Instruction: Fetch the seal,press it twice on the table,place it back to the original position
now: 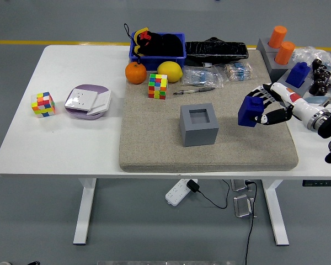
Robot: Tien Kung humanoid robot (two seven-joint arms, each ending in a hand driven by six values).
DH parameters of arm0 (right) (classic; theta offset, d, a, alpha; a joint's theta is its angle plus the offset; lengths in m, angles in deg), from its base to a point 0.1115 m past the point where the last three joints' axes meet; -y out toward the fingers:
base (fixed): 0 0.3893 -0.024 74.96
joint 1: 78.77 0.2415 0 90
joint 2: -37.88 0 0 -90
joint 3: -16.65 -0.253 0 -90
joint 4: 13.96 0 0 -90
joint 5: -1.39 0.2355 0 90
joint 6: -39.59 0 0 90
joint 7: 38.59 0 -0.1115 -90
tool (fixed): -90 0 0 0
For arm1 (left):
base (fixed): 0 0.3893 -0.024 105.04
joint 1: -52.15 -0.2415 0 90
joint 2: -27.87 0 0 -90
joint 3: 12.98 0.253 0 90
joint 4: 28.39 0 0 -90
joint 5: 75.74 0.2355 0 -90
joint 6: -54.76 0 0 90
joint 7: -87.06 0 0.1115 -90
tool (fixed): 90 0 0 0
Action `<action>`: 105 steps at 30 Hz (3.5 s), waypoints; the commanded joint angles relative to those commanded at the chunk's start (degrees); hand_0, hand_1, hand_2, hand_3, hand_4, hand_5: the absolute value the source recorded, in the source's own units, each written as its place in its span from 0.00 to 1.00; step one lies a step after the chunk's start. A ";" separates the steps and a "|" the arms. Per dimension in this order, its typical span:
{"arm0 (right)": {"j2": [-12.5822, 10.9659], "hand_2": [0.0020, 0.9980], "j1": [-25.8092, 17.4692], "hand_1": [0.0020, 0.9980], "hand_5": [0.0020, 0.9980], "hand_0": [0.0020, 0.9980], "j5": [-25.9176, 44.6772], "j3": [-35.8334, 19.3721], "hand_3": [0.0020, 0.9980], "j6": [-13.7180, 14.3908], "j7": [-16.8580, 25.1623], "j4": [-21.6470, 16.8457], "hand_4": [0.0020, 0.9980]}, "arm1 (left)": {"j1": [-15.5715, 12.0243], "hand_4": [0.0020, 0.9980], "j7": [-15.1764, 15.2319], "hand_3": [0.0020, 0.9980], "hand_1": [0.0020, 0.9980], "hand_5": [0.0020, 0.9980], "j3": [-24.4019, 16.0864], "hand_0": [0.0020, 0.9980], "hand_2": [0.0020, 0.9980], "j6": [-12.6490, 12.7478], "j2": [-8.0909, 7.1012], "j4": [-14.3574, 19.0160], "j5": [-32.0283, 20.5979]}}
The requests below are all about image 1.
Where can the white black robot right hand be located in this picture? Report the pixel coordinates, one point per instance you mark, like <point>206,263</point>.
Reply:
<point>295,103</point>

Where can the black white robot left hand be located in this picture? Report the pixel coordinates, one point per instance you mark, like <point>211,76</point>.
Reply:
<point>33,263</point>

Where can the blue square seal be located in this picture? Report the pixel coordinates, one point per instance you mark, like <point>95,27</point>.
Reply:
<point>246,113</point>
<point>298,74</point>

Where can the grey square seal holder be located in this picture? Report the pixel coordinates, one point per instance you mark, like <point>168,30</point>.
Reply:
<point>198,135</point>
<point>306,85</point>

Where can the grey round-hole seal holder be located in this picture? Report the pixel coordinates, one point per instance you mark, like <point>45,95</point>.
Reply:
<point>277,71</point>
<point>262,45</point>

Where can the orange cylinder seal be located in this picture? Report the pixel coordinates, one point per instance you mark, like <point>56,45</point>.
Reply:
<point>284,53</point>
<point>278,37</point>

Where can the light blue plate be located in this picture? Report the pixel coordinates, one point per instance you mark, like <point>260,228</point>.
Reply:
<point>314,100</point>

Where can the dark brown small bottle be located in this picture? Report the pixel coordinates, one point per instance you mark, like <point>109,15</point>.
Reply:
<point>323,68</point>
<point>316,64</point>
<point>324,75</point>
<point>320,87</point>

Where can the clear plastic bag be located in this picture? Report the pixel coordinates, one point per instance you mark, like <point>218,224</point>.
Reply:
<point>328,56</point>

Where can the clear bag of mixed resistors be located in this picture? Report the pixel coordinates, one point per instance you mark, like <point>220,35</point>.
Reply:
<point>237,71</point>

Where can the white table leg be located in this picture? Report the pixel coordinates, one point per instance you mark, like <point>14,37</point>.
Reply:
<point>84,215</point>
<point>277,218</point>

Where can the black table control panel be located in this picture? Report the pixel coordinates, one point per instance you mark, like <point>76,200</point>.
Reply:
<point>322,183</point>

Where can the black wrapped long device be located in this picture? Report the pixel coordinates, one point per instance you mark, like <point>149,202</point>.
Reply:
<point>218,51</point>

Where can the silver black pen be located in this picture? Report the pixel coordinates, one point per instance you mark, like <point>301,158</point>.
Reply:
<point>201,90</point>

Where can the small white connector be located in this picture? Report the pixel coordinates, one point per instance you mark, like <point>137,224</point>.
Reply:
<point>207,65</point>

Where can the clear bag of blue resistors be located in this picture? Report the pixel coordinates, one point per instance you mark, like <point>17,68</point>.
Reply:
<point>201,77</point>

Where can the clear acrylic stand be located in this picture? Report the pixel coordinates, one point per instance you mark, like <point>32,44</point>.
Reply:
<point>238,185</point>
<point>243,207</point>

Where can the yellow lemon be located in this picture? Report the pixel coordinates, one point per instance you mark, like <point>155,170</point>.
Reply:
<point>170,71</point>

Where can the black power adapter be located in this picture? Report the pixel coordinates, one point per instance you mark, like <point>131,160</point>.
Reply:
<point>193,185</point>

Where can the multicolour puzzle cube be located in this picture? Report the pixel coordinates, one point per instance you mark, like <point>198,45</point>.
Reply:
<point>158,87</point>
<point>43,105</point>

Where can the black cloth pouch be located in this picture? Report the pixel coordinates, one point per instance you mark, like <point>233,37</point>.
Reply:
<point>168,45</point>

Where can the blue plastic bin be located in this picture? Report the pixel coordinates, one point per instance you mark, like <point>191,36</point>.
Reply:
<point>160,62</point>

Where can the grey-brown mat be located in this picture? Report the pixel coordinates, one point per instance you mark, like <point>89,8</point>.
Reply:
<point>154,138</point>

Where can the white power strip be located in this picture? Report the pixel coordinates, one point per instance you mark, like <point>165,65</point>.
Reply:
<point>176,193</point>

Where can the orange fruit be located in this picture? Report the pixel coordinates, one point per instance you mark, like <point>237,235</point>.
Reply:
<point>136,73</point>

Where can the white socket panel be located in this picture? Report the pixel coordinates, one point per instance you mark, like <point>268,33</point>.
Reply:
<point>81,99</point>

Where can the yellow black red tool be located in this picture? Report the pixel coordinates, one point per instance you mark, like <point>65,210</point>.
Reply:
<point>138,35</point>

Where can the white switch panel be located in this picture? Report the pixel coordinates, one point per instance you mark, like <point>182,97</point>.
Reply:
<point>103,103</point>

